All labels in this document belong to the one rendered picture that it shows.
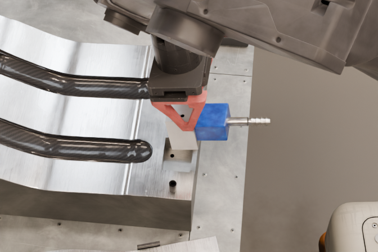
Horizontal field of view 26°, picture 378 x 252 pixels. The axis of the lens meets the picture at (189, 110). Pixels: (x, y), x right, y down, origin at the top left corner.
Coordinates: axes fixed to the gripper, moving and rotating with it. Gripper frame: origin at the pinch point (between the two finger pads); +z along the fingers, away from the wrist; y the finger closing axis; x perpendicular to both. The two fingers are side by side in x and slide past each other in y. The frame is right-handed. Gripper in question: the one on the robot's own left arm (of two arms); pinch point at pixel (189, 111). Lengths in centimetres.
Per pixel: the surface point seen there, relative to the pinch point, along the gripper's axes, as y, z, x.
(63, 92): -8.4, 4.5, -20.3
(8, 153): 4.1, 3.8, -24.8
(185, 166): 0.0, 10.9, -2.2
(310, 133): -79, 89, 10
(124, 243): 8.7, 17.3, -10.6
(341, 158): -73, 92, 18
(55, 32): -27.6, 9.1, -27.6
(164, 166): 0.4, 10.5, -5.0
